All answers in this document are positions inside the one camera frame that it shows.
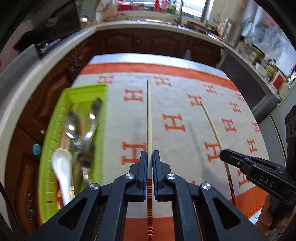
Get white ceramic spoon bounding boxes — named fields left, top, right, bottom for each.
left=52, top=148, right=72, bottom=206

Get person right hand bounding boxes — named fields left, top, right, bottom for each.
left=255, top=194, right=295, bottom=236

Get red spray bottle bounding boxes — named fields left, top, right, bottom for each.
left=154, top=0, right=160, bottom=12

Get pale chopstick red bands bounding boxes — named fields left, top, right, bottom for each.
left=200, top=100, right=236, bottom=207
left=147, top=79, right=154, bottom=240

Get red white box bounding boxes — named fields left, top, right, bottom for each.
left=271, top=71, right=285, bottom=92

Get large steel spoon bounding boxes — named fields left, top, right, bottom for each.
left=64, top=110, right=81, bottom=149

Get grey cabinet appliance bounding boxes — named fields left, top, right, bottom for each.
left=217, top=46, right=280, bottom=123

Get small steel spoon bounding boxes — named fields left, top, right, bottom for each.
left=81, top=98, right=102, bottom=153

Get chrome sink faucet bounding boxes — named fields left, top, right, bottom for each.
left=173, top=0, right=184, bottom=26

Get steel ladle spoon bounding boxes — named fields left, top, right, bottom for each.
left=72, top=151, right=93, bottom=191

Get orange white H-pattern cloth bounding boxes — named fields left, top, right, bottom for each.
left=71, top=62, right=270, bottom=241

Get green plastic utensil tray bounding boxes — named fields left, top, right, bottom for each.
left=38, top=84, right=108, bottom=224

